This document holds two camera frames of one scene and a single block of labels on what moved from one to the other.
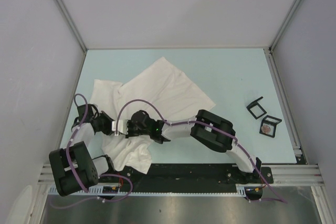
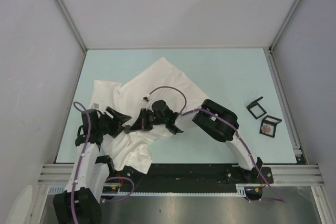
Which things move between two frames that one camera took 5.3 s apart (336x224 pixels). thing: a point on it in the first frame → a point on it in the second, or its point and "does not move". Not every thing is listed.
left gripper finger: [106, 124] → [119, 117]
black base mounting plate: [192, 174] does not move
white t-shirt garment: [163, 89] does not move
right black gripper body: [133, 131] → [157, 121]
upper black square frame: [254, 104] does not move
